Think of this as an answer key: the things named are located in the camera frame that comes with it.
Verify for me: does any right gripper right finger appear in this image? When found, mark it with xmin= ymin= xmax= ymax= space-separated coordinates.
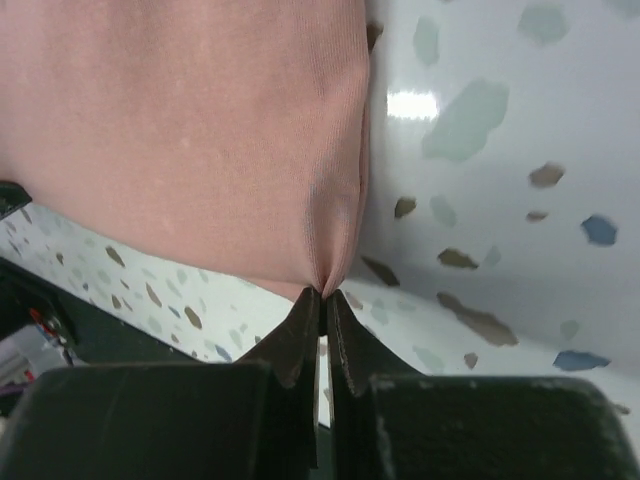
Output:
xmin=325 ymin=292 xmax=639 ymax=480

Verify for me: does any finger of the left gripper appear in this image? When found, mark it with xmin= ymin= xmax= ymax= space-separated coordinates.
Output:
xmin=0 ymin=181 xmax=32 ymax=218

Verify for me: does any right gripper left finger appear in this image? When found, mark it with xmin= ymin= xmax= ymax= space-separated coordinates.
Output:
xmin=1 ymin=288 xmax=320 ymax=479

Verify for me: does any pink t shirt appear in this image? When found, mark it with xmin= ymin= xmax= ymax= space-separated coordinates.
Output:
xmin=1 ymin=1 xmax=370 ymax=299

